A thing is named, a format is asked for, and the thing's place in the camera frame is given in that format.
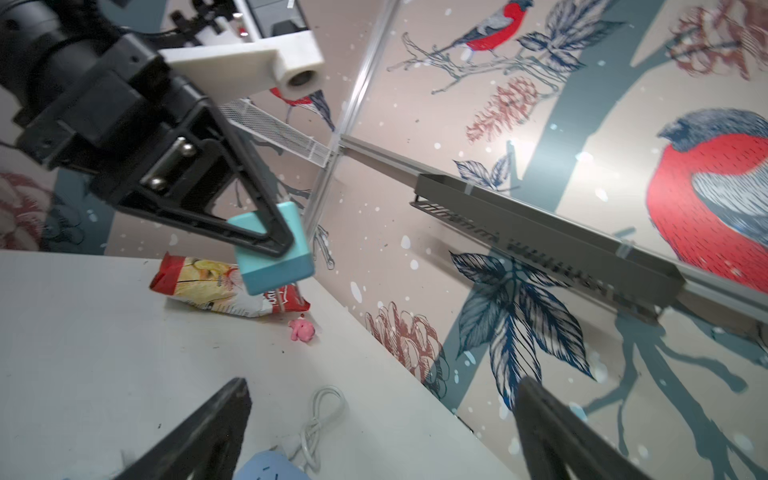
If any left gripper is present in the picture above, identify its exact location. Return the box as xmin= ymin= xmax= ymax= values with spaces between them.
xmin=15 ymin=34 xmax=294 ymax=258

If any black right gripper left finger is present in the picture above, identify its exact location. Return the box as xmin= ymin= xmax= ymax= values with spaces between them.
xmin=116 ymin=378 xmax=252 ymax=480

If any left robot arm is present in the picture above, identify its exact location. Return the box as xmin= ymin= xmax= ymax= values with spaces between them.
xmin=1 ymin=1 xmax=294 ymax=257

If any green charger plug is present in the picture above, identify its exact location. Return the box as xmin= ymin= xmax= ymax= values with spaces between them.
xmin=235 ymin=201 xmax=315 ymax=296

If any blue square power socket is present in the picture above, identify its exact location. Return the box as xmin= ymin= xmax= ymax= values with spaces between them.
xmin=233 ymin=450 xmax=310 ymax=480

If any pink pig toy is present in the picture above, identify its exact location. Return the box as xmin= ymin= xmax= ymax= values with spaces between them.
xmin=289 ymin=315 xmax=315 ymax=343

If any white wire wall basket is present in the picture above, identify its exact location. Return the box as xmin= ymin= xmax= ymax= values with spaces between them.
xmin=219 ymin=99 xmax=331 ymax=168

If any black wall basket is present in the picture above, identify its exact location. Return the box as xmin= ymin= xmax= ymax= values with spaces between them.
xmin=412 ymin=174 xmax=685 ymax=323

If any red chips bag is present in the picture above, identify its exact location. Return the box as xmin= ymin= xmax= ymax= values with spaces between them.
xmin=150 ymin=253 xmax=310 ymax=318

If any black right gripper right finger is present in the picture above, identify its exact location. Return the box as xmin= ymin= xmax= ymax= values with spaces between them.
xmin=515 ymin=377 xmax=649 ymax=480

